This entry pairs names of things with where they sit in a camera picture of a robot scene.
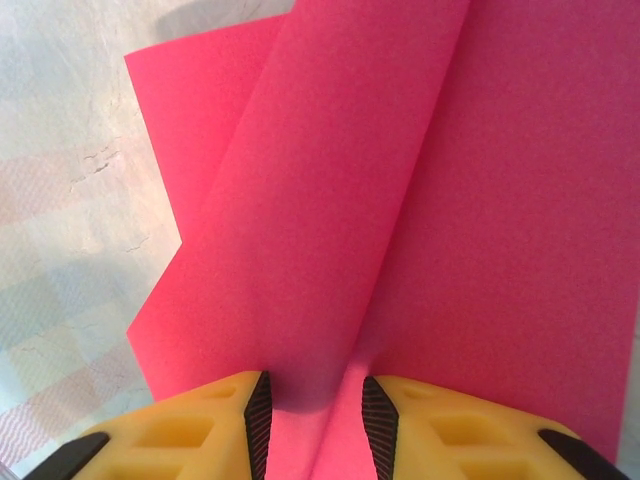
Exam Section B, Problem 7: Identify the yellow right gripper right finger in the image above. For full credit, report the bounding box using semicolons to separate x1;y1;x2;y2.
362;374;631;480

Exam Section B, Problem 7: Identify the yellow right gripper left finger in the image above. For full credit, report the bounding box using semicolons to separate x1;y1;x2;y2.
27;370;274;480

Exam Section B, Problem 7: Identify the pink paper sheet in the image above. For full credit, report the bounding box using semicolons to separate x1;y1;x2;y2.
123;0;640;480

